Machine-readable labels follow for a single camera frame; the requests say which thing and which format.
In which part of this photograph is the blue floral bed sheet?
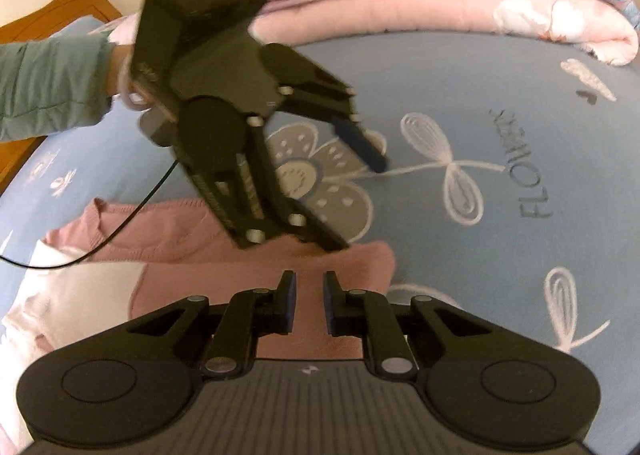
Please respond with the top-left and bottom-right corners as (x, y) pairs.
(1, 33), (639, 454)

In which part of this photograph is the green-sleeved left forearm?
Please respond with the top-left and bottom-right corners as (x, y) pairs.
(1, 34), (115, 142)

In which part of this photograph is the wooden headboard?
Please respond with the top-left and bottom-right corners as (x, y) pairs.
(1, 0), (128, 189)

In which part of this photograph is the person's left hand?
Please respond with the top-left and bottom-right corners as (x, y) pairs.
(105, 45), (153, 112)

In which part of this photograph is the blue pillow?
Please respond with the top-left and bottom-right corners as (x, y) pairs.
(51, 15), (108, 38)

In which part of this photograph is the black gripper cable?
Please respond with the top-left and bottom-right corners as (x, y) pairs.
(0, 156), (180, 270)

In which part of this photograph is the pink and white knit sweater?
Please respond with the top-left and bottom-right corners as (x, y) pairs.
(1, 200), (395, 454)

